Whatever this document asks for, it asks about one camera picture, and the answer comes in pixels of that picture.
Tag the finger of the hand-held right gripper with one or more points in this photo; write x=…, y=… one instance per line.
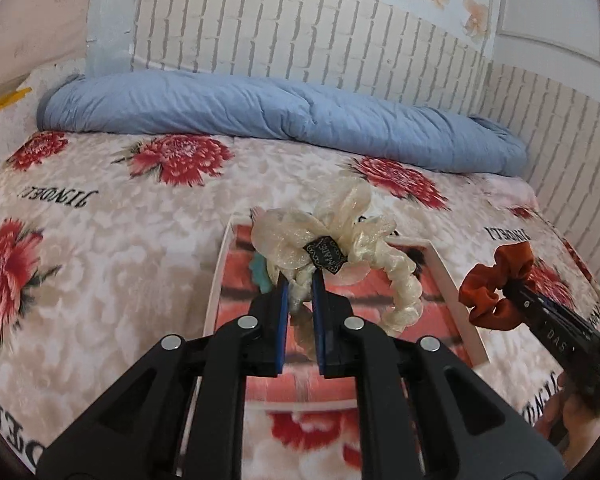
x=550, y=305
x=545, y=322

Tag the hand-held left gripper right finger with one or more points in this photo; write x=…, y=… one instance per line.
x=320, y=320

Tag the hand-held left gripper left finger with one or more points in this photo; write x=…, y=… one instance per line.
x=282, y=310

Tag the rust orange scrunchie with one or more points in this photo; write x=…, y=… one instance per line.
x=485, y=290

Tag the cream organza scrunchie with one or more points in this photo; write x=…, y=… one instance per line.
x=290, y=240

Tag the white shallow box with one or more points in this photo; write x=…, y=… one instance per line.
x=430, y=285

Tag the person's right hand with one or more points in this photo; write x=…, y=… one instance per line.
x=580, y=420

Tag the red floral printed blanket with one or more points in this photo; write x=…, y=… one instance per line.
x=105, y=260

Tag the rolled blue quilt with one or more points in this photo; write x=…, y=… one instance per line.
x=280, y=110

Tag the clear plastic sheet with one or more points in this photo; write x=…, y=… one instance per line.
x=110, y=35

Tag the pale floral cloth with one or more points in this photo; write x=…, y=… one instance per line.
x=10, y=130

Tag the yellow padded strip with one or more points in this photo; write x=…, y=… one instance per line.
x=5, y=102

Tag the brick pattern wall panel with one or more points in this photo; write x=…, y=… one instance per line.
x=280, y=30
x=555, y=135

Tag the floral wall poster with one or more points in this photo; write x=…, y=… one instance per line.
x=430, y=0

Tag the pink patterned wall panel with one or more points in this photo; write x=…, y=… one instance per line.
x=40, y=35

